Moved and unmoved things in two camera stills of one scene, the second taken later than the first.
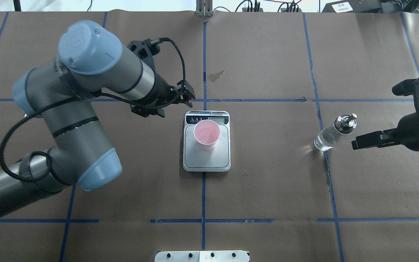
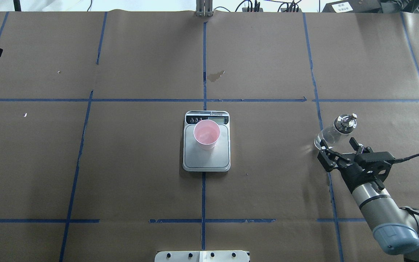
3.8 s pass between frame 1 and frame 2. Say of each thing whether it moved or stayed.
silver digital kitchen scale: stayed
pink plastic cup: stayed
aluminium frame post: stayed
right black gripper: moved
